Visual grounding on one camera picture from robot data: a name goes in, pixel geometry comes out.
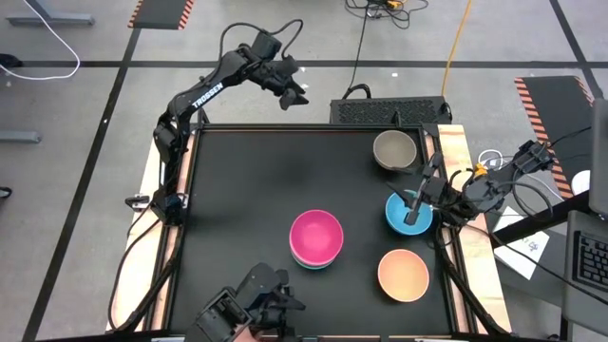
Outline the white round object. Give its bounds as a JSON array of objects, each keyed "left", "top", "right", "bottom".
[{"left": 570, "top": 169, "right": 592, "bottom": 197}]

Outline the black keyboard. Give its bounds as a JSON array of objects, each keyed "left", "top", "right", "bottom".
[{"left": 561, "top": 210, "right": 608, "bottom": 336}]

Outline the peach orange bowl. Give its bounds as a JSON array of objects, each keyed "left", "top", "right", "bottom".
[{"left": 376, "top": 248, "right": 431, "bottom": 304}]

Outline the black hazard-striped mat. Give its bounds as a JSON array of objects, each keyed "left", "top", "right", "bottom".
[
  {"left": 126, "top": 0, "right": 197, "bottom": 31},
  {"left": 513, "top": 74, "right": 596, "bottom": 200}
]

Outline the pink bowl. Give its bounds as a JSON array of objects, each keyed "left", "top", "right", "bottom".
[{"left": 288, "top": 208, "right": 345, "bottom": 268}]

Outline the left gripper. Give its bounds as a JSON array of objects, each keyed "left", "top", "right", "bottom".
[{"left": 259, "top": 58, "right": 311, "bottom": 112}]

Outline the long black cable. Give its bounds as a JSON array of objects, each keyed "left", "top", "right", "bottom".
[{"left": 346, "top": 9, "right": 373, "bottom": 100}]

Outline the person's hand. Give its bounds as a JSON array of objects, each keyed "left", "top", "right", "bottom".
[{"left": 234, "top": 326, "right": 261, "bottom": 342}]

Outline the light teal bowl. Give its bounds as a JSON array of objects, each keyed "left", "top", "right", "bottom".
[{"left": 291, "top": 254, "right": 341, "bottom": 272}]

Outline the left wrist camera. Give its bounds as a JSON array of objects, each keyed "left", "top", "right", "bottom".
[{"left": 250, "top": 29, "right": 284, "bottom": 62}]

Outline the yellow cable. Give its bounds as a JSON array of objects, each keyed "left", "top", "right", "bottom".
[{"left": 440, "top": 0, "right": 475, "bottom": 98}]

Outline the blue bowl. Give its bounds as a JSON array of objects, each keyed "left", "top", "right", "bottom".
[{"left": 384, "top": 189, "right": 435, "bottom": 237}]

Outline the wooden side board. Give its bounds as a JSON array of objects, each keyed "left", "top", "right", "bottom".
[
  {"left": 106, "top": 132, "right": 197, "bottom": 333},
  {"left": 435, "top": 123, "right": 513, "bottom": 333}
]

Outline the black cable bundle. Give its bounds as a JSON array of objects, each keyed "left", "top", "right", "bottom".
[{"left": 345, "top": 0, "right": 430, "bottom": 30}]

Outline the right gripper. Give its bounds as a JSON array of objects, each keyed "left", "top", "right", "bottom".
[{"left": 385, "top": 175, "right": 453, "bottom": 227}]

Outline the black perforated computer case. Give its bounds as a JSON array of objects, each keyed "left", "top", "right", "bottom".
[{"left": 329, "top": 95, "right": 453, "bottom": 127}]

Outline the black desk bar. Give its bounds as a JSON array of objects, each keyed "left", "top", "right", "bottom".
[{"left": 488, "top": 189, "right": 593, "bottom": 249}]

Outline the black table clamp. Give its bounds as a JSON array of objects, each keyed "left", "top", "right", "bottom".
[{"left": 123, "top": 193, "right": 154, "bottom": 213}]

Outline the white cable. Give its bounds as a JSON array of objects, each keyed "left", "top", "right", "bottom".
[{"left": 0, "top": 0, "right": 82, "bottom": 82}]

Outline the beige bowl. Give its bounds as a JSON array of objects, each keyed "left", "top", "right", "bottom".
[{"left": 371, "top": 128, "right": 419, "bottom": 172}]

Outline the gray desk foot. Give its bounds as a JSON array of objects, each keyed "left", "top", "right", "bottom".
[
  {"left": 0, "top": 130, "right": 44, "bottom": 144},
  {"left": 6, "top": 0, "right": 97, "bottom": 28}
]

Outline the gray monitor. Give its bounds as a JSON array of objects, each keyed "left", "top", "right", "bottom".
[{"left": 588, "top": 98, "right": 608, "bottom": 216}]

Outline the white paper sheet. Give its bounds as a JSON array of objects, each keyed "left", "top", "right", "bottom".
[{"left": 492, "top": 205, "right": 551, "bottom": 281}]

